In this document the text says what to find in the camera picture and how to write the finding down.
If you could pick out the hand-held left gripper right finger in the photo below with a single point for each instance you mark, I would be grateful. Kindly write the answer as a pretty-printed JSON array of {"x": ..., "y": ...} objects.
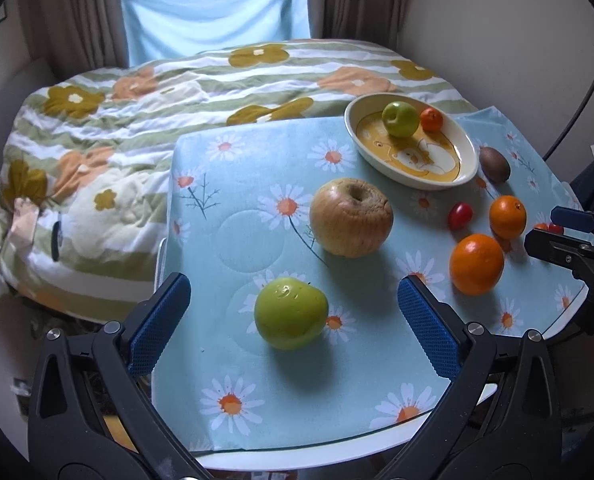
[{"x": 427, "y": 330}]

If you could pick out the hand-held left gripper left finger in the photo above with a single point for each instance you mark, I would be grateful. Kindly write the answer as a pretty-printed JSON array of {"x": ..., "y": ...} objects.
[{"x": 159, "y": 325}]

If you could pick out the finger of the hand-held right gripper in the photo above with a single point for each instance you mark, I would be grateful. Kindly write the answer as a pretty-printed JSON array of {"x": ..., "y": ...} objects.
[
  {"x": 549, "y": 249},
  {"x": 572, "y": 217}
]

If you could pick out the red cherry tomato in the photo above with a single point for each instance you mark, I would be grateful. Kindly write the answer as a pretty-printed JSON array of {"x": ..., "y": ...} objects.
[
  {"x": 460, "y": 216},
  {"x": 556, "y": 229}
]

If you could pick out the medium orange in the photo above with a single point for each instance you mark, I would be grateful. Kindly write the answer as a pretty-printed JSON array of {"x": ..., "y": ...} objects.
[{"x": 508, "y": 217}]

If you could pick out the large orange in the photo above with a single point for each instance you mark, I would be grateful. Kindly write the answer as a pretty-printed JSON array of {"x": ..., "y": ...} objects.
[{"x": 477, "y": 264}]

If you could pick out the brown kiwi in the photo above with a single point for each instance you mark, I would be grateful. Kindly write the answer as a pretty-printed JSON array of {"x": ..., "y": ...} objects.
[{"x": 495, "y": 164}]

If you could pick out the large green apple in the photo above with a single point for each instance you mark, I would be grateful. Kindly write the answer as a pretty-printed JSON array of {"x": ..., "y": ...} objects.
[{"x": 289, "y": 315}]

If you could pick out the wrinkled yellow apple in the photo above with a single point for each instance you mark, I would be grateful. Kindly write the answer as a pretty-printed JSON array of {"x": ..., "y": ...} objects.
[{"x": 351, "y": 220}]

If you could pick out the cream oval bowl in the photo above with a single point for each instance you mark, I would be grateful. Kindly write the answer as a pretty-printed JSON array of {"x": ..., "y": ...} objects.
[{"x": 427, "y": 160}]

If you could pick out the daisy print blue tablecloth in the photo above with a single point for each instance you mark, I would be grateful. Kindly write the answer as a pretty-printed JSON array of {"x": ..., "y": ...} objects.
[{"x": 257, "y": 200}]

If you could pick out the small tangerine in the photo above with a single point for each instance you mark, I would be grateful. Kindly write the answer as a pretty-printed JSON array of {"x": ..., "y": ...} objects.
[{"x": 431, "y": 120}]

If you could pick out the white table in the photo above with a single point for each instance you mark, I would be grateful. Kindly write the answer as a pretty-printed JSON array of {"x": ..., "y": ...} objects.
[{"x": 287, "y": 461}]

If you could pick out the small green apple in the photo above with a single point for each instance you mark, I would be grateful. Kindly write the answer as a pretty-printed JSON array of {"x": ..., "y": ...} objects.
[{"x": 399, "y": 119}]

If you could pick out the floral striped blanket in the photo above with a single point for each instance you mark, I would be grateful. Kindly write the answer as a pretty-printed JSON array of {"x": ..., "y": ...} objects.
[{"x": 127, "y": 125}]

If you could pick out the grey headboard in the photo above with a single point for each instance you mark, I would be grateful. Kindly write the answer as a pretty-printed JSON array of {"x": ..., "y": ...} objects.
[{"x": 22, "y": 85}]

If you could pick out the brown curtain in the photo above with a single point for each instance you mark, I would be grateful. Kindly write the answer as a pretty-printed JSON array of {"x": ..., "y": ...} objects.
[
  {"x": 362, "y": 0},
  {"x": 77, "y": 10}
]

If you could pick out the light blue window curtain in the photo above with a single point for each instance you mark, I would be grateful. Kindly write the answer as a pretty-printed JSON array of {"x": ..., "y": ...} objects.
[{"x": 217, "y": 5}]

